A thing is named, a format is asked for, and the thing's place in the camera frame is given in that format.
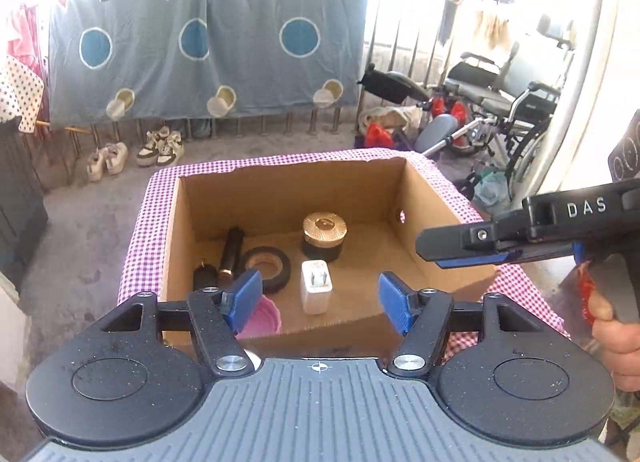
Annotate beige tote bag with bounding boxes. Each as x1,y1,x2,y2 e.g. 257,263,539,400
360,106,424,149

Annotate person's right hand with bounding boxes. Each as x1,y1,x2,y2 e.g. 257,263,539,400
587,288,640,394

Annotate pink hanging clothes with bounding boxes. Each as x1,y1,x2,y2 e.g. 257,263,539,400
7,5,51,78

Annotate beige hanging cloth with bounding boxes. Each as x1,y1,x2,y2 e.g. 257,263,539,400
475,7,512,51

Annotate black cylindrical flashlight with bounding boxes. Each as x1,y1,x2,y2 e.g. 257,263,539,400
216,226,246,293

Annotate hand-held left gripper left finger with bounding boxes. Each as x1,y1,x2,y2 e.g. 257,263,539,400
100,269,263,379

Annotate white brown sneaker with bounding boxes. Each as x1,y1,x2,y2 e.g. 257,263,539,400
156,131,186,167

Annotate black tape roll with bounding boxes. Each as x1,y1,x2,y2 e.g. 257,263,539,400
239,245,292,294

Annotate brown cardboard box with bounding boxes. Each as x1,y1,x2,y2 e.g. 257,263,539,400
160,152,501,359

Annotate purple checkered tablecloth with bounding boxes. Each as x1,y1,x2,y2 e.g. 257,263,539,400
117,149,571,359

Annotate pink plastic lid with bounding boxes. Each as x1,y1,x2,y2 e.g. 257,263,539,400
235,295,283,341

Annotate white polka dot cloth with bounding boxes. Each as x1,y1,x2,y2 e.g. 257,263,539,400
0,55,46,134

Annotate black jar with gold lid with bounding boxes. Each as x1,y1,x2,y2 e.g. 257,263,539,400
301,211,349,264

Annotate dark grey cabinet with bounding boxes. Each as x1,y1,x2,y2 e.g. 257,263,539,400
0,115,51,276

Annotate black car key fob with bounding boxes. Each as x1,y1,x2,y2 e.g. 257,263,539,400
192,258,219,291

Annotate yellow pole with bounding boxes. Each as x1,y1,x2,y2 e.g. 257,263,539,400
35,119,98,134

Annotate black padded seat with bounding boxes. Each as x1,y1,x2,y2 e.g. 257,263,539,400
357,65,432,106

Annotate red printed packet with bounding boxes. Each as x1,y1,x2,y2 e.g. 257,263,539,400
575,262,599,328

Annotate teal plastic bag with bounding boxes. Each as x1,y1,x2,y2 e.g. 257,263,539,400
472,169,512,203

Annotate white charger plug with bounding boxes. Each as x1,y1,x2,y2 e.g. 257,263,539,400
300,259,334,316

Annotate blue printed blanket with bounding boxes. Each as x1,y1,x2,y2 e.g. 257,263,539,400
47,0,376,126

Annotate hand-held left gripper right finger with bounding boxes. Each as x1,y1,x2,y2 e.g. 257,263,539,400
377,272,538,378

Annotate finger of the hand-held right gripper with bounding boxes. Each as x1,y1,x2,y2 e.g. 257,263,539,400
416,211,532,261
435,247,526,271

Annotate black wheelchair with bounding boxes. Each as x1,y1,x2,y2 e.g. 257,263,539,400
414,15,576,203

